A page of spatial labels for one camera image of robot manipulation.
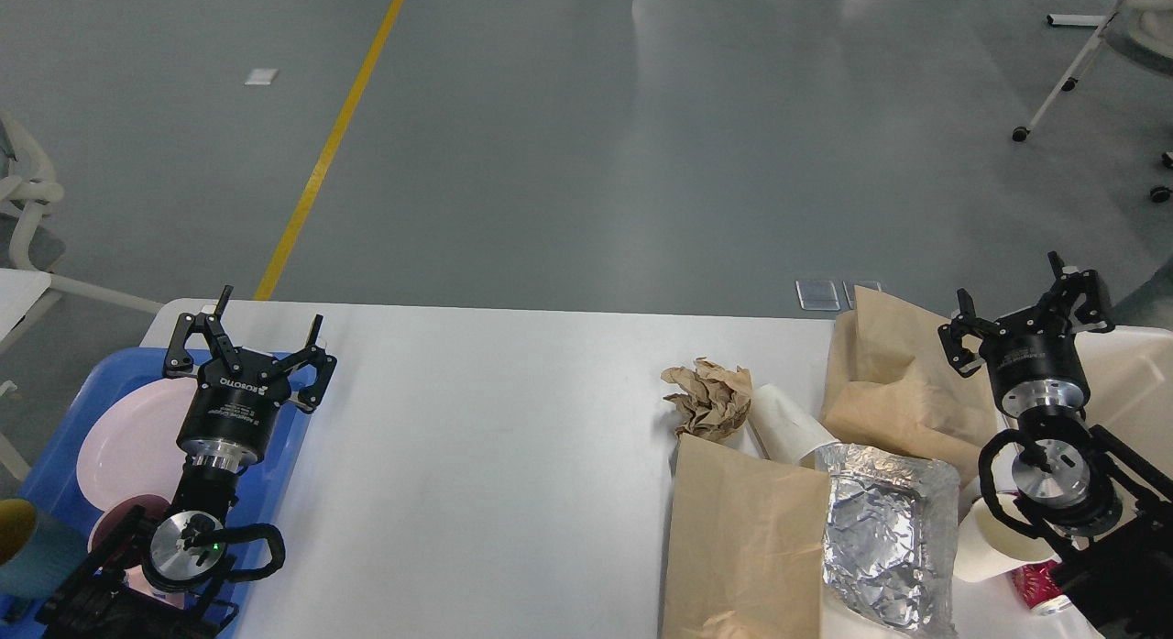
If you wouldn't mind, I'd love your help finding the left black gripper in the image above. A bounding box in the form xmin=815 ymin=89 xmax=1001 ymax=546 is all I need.
xmin=163 ymin=285 xmax=338 ymax=475

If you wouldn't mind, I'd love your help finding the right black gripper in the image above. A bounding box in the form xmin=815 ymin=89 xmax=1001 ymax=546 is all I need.
xmin=937 ymin=251 xmax=1117 ymax=419

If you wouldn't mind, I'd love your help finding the pink plate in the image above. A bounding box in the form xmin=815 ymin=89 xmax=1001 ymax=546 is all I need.
xmin=76 ymin=379 xmax=197 ymax=511

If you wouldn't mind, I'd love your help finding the pink mug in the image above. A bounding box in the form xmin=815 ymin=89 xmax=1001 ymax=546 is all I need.
xmin=88 ymin=494 xmax=189 ymax=612

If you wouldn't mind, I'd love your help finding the teal green mug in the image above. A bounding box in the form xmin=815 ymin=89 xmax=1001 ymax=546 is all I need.
xmin=1 ymin=498 xmax=88 ymax=626

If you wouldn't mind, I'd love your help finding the brown paper bag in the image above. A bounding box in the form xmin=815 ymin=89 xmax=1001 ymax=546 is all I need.
xmin=820 ymin=288 xmax=1001 ymax=487
xmin=662 ymin=435 xmax=830 ymax=638

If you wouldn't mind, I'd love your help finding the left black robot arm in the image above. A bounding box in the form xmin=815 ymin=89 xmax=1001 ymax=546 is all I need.
xmin=35 ymin=285 xmax=338 ymax=638

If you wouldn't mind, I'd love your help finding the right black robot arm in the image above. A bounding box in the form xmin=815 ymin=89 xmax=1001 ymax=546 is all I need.
xmin=937 ymin=251 xmax=1172 ymax=638

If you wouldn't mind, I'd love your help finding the beige plastic bin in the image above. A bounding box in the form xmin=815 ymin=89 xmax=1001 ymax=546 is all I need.
xmin=986 ymin=322 xmax=1173 ymax=492

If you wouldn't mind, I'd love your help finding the clear floor plate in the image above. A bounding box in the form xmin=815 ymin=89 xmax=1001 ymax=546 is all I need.
xmin=795 ymin=279 xmax=883 ymax=312

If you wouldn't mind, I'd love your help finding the blue plastic tray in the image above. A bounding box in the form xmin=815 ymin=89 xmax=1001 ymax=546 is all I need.
xmin=1 ymin=347 xmax=313 ymax=638

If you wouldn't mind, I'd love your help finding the white paper cup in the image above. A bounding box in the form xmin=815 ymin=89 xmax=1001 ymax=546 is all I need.
xmin=952 ymin=499 xmax=1056 ymax=583
xmin=747 ymin=385 xmax=839 ymax=467

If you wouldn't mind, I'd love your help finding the white side table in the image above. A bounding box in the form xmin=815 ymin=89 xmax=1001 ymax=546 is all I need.
xmin=0 ymin=268 xmax=52 ymax=482

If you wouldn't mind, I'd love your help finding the crumpled aluminium foil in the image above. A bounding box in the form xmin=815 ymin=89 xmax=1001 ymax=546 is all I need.
xmin=814 ymin=443 xmax=960 ymax=638

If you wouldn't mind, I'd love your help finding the red soda can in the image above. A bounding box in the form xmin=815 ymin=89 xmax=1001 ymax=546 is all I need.
xmin=1009 ymin=559 xmax=1073 ymax=617

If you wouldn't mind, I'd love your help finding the crumpled brown paper ball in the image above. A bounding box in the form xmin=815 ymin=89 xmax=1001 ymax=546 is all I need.
xmin=659 ymin=358 xmax=753 ymax=444

